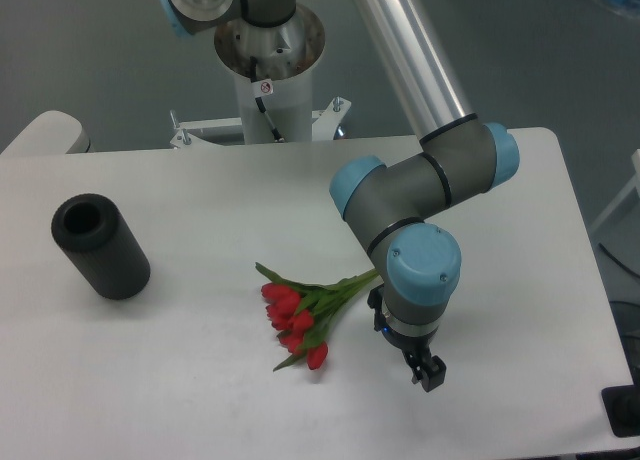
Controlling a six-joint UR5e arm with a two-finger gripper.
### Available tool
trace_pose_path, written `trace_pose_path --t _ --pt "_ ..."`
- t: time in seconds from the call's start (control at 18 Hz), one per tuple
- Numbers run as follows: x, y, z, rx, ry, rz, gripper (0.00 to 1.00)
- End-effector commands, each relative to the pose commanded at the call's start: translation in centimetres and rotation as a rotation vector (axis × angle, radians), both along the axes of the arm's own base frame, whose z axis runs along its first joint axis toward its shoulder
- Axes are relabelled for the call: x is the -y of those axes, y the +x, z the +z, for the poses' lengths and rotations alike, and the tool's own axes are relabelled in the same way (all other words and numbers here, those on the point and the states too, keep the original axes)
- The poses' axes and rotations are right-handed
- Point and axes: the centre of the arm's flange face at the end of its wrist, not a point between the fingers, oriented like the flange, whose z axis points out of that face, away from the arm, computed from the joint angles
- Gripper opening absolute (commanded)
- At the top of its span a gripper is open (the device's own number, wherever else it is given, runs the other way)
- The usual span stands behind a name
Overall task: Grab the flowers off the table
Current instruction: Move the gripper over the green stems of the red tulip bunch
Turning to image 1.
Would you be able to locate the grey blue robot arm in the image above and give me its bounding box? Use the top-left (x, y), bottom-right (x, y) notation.
top-left (159, 0), bottom-right (520, 391)

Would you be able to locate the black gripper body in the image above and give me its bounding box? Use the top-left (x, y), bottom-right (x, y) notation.
top-left (367, 285), bottom-right (436, 364)

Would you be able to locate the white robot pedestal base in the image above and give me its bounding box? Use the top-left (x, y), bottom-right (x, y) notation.
top-left (170, 4), bottom-right (351, 148)

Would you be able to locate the white frame at right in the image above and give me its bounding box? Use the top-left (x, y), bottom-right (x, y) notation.
top-left (588, 150), bottom-right (639, 236)

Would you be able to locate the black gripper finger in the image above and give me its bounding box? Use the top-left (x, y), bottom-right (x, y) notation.
top-left (403, 352), bottom-right (423, 384)
top-left (419, 356), bottom-right (446, 392)

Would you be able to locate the black device at table edge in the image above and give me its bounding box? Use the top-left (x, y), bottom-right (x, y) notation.
top-left (601, 385), bottom-right (639, 438)

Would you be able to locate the black cable on pedestal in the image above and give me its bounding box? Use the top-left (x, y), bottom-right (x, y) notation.
top-left (248, 55), bottom-right (285, 143)

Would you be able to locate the red tulip bouquet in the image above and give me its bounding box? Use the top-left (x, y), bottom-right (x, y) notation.
top-left (255, 263), bottom-right (379, 371)

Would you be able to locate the black ribbed cylinder vase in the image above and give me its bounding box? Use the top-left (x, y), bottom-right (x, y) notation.
top-left (51, 193), bottom-right (151, 300)

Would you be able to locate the white chair armrest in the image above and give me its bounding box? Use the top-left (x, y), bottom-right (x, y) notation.
top-left (1, 110), bottom-right (92, 158)

